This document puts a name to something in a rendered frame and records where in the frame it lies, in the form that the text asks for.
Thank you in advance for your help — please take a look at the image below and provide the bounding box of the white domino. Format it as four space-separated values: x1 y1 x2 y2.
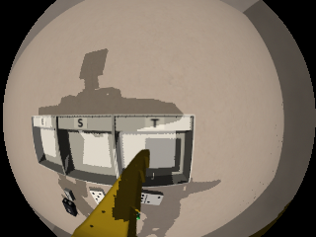
90 189 105 204
141 191 164 205

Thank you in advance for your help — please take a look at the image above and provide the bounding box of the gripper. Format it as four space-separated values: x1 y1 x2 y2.
71 149 291 237

